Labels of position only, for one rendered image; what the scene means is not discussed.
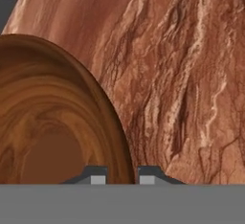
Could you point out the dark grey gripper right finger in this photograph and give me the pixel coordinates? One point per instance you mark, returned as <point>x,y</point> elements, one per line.
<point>149,174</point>

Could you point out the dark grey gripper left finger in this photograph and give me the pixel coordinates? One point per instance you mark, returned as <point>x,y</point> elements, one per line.
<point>95,174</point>

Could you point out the brown wooden bowl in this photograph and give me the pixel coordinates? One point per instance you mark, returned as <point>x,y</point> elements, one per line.
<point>51,113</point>

